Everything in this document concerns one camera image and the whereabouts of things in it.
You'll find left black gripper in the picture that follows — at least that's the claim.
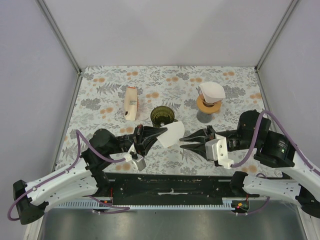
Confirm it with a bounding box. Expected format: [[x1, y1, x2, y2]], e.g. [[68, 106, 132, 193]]
[[106, 124, 169, 159]]

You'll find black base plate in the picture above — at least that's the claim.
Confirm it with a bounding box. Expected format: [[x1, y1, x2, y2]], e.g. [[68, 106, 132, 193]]
[[94, 173, 247, 206]]

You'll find orange coffee filter pack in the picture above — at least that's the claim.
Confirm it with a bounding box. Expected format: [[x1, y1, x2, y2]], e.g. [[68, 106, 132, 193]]
[[124, 86, 139, 121]]

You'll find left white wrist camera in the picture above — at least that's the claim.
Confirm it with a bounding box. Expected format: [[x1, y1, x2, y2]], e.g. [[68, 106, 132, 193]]
[[124, 151, 147, 171]]

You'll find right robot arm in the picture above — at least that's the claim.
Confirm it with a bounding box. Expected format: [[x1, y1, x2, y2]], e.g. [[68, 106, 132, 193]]
[[180, 110, 320, 218]]

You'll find green glass dripper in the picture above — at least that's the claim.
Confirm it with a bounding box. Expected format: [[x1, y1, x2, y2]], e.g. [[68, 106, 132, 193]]
[[150, 106, 175, 128]]

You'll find white slotted cable duct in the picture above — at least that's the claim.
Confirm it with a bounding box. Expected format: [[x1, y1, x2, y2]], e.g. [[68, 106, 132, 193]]
[[57, 197, 237, 209]]

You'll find grey glass carafe wooden collar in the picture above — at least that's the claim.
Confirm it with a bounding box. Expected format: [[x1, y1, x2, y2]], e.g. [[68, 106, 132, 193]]
[[196, 94, 222, 124]]

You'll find floral patterned table mat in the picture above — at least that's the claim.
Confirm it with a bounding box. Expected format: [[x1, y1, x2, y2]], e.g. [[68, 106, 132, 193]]
[[55, 66, 265, 169]]

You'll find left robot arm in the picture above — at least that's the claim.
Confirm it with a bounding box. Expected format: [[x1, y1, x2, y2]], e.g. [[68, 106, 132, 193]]
[[7, 124, 168, 225]]

